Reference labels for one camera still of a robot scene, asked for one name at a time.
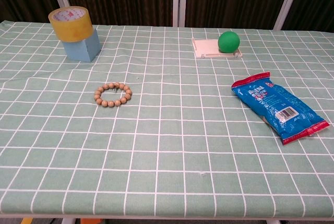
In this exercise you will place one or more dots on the green checked tablecloth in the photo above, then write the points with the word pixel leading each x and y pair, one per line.
pixel 167 143

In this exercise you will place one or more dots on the white plastic tray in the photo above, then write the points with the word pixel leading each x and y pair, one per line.
pixel 206 47

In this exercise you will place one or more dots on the green ball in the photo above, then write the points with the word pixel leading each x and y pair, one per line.
pixel 228 42

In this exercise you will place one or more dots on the light blue block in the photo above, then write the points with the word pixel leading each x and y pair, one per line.
pixel 83 50

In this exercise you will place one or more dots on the blue snack bag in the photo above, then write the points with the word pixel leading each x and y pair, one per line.
pixel 276 104

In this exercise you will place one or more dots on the yellow packing tape roll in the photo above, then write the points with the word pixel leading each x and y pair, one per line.
pixel 73 29

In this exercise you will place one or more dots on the orange object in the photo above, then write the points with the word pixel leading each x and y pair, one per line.
pixel 90 221

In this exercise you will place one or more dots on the yellow floor tape strip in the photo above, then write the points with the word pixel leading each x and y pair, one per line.
pixel 26 221

